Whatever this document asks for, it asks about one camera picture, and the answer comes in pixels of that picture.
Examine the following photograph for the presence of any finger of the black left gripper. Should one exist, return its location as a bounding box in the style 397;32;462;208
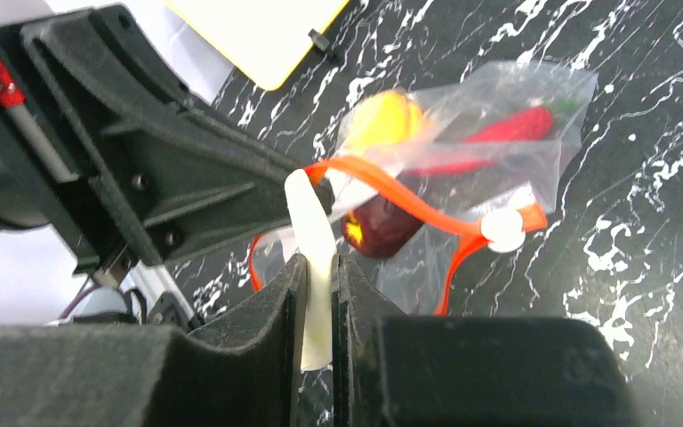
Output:
100;93;337;266

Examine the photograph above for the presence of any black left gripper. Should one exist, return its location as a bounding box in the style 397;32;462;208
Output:
0;4;200;273

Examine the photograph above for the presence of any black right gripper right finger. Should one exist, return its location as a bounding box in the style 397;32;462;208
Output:
332;255;639;426

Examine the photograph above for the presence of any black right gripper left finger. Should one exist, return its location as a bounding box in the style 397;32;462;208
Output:
0;254;309;426

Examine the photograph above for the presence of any white toy radish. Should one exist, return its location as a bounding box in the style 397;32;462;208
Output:
285;169;336;371

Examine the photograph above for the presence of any dark red toy fruit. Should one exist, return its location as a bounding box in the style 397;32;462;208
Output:
341;195;423;259

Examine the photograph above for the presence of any yellow toy bell pepper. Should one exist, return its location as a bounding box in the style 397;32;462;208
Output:
337;89;429;154

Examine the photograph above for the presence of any red toy chili pepper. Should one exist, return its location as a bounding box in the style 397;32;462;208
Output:
406;100;579;178

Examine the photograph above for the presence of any white dry-erase board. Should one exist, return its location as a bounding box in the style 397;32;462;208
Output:
166;0;348;91

